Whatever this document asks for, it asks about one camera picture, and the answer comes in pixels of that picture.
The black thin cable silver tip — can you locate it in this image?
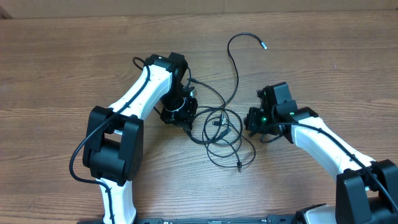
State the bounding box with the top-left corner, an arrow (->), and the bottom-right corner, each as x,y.
188,32 -> 268,110

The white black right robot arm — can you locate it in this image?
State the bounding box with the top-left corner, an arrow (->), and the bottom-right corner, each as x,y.
244,82 -> 397,224

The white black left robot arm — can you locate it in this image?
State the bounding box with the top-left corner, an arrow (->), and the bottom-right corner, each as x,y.
83,52 -> 198,223

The brown cardboard backdrop panel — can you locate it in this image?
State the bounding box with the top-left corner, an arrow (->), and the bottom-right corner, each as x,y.
1,0 -> 397,19

